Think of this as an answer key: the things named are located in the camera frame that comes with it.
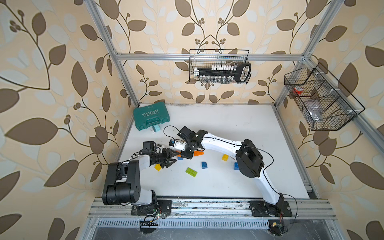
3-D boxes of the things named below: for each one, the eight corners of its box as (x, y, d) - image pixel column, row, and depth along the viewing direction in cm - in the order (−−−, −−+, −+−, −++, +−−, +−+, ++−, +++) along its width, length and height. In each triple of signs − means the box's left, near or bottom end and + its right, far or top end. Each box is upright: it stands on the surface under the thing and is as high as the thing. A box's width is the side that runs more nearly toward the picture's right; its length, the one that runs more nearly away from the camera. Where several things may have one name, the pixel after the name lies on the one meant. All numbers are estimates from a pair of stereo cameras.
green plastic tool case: (137, 131, 106) (135, 127, 102) (134, 112, 117) (132, 108, 113) (171, 121, 111) (170, 117, 108) (165, 104, 123) (164, 100, 119)
